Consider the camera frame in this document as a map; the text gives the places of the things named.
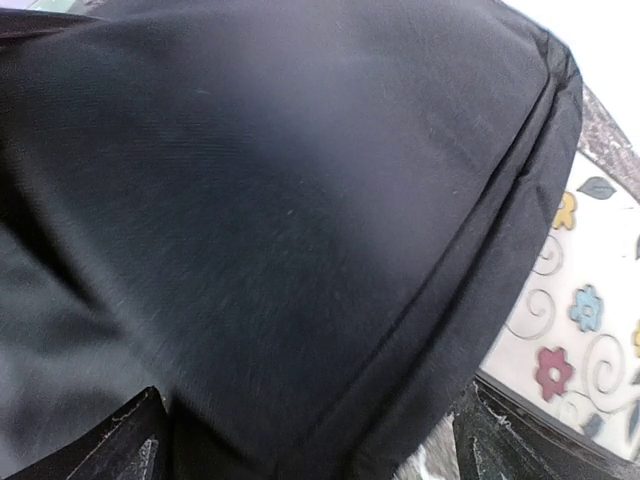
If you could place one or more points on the black student bag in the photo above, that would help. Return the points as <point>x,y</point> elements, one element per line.
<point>303,222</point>

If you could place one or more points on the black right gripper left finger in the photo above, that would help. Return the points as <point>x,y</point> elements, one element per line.
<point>132,443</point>

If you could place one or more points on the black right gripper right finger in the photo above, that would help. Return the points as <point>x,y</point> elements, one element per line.
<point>500,435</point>

